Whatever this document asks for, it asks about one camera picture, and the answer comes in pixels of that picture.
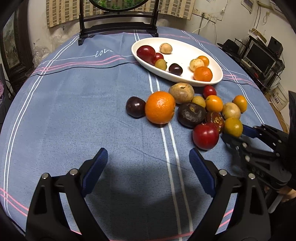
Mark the large tan round fruit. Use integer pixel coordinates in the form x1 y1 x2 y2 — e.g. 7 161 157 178
169 82 195 104

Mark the dark purple mangosteen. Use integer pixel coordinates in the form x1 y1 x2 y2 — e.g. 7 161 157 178
177 102 206 129

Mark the greenish yellow citrus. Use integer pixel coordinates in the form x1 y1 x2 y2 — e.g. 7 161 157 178
224 118 243 138

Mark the small yellow-green fruit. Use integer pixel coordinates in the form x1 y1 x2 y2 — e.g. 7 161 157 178
191 95 206 108

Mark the small orange on plate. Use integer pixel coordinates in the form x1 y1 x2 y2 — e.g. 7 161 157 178
198 55 209 67

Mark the blue striped tablecloth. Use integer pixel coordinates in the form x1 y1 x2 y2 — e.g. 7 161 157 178
0 26 287 241

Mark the mandarin on plate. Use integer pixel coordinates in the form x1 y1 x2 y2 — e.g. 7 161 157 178
193 66 213 82

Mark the pale tan fruit on plate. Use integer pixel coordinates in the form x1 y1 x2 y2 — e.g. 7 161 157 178
189 58 204 72

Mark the olive fruit on plate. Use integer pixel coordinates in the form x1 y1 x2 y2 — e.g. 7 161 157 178
154 59 167 71

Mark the large red apple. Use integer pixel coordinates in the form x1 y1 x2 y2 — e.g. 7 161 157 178
192 123 219 151

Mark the white wall socket strip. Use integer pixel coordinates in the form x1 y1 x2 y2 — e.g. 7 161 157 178
192 9 217 23

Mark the dark wooden framed mirror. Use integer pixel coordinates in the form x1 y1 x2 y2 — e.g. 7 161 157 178
0 2 34 77

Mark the dark red plum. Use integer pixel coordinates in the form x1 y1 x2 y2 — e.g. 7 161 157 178
137 45 156 62

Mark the small red fruit on plate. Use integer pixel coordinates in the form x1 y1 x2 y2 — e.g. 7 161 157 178
151 53 164 66

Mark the black framed round screen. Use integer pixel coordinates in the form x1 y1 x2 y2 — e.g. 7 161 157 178
78 1 159 46

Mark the dark plum on plate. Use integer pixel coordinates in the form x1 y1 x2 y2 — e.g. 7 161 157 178
169 63 183 76

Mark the white oval plate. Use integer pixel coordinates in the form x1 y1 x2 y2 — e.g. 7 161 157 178
131 37 223 87

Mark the brown patterned mangosteen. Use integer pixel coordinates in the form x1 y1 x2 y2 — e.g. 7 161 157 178
205 111 225 133

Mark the orange kumquat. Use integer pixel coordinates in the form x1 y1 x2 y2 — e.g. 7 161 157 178
205 95 223 113

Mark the person's right hand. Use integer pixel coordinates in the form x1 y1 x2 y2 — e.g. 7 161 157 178
276 186 295 202

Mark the small yellow-brown fruit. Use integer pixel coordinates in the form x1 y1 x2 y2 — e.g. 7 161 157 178
159 43 173 54

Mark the large orange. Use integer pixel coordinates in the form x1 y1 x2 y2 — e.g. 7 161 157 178
145 91 176 125

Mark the dark purple plum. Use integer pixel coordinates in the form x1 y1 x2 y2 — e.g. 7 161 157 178
125 96 146 118

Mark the small orange citrus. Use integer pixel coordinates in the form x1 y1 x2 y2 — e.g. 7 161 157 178
233 95 247 113

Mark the black shelf with monitor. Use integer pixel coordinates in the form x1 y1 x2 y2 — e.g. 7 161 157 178
218 34 285 94

